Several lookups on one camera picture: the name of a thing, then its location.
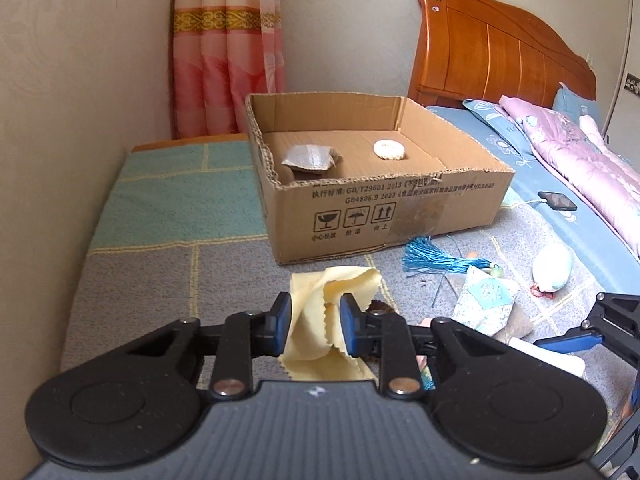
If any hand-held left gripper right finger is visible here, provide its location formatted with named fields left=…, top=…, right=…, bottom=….
left=339, top=294, right=507, bottom=401

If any light blue pillow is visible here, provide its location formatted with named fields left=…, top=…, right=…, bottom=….
left=552, top=82, right=604, bottom=128

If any yellow cloth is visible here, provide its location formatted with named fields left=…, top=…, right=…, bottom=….
left=279, top=266, right=384, bottom=382

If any blue tassel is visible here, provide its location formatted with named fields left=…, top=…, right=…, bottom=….
left=402, top=236, right=503, bottom=279

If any wooden bed headboard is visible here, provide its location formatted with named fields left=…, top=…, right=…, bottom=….
left=407, top=0, right=599, bottom=109

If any white wardrobe door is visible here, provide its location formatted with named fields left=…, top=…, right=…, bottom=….
left=597, top=0, right=640, bottom=163

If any white flat item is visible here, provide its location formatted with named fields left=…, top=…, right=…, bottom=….
left=506, top=337, right=587, bottom=380

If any pink curtain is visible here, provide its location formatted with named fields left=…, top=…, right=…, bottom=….
left=171, top=0, right=288, bottom=141

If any cardboard box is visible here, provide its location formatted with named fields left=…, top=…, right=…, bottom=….
left=244, top=91, right=516, bottom=266

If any grey folded cloth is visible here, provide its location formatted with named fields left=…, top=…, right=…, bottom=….
left=280, top=143, right=344, bottom=172

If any pale green oval pouch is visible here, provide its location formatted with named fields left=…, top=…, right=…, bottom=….
left=531, top=243, right=574, bottom=294

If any blue patterned pillow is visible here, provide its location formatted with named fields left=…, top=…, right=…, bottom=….
left=461, top=98, right=540, bottom=162

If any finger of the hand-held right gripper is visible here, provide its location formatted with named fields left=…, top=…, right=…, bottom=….
left=532, top=291, right=640, bottom=377
left=592, top=412, right=640, bottom=480

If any black phone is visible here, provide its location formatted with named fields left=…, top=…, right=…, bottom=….
left=538, top=191, right=579, bottom=212

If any pink floral quilt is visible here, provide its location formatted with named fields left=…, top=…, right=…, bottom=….
left=499, top=94, right=640, bottom=262

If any blue bedsheet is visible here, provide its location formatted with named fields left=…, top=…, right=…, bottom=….
left=424, top=105, right=640, bottom=303

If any white round crocheted coaster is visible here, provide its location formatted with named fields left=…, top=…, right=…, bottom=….
left=372, top=138, right=407, bottom=162

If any floral fabric sachet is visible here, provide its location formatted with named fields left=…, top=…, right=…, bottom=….
left=452, top=266, right=521, bottom=337

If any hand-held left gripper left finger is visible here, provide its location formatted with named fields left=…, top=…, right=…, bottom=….
left=117, top=291, right=293, bottom=401

